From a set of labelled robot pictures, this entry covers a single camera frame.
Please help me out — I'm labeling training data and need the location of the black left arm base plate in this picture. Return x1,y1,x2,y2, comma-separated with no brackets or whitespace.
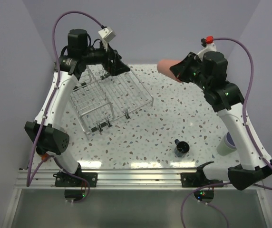
53,172,98,187

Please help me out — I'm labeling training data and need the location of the dark blue glazed mug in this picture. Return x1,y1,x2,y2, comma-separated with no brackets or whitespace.
174,139,190,158

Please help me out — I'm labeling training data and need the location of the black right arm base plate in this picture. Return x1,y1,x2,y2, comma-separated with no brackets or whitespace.
180,172,223,188

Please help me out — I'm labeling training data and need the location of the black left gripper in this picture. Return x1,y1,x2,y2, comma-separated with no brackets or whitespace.
82,38,130,76

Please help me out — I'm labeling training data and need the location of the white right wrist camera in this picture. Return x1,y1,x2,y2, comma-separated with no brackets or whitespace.
196,36,217,59

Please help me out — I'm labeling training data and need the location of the light green tumbler cup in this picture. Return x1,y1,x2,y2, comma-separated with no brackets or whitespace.
216,140,236,156

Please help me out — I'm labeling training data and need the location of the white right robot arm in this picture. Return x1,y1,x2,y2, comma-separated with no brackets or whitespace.
170,51,272,190

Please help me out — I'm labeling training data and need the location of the pink tumbler cup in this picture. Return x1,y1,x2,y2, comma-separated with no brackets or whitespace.
156,59,182,83

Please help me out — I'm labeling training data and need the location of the lilac tumbler cup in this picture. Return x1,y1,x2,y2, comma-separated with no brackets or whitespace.
223,132,236,150

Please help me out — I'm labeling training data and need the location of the orange red mug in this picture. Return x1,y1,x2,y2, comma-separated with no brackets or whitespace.
36,147,49,162

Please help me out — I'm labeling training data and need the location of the metal wire dish rack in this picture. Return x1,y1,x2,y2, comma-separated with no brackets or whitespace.
69,65,154,137

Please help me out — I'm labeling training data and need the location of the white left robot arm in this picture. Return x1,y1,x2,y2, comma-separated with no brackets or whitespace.
24,27,130,187

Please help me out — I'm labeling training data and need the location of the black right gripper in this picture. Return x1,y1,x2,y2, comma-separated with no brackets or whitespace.
170,52,210,91

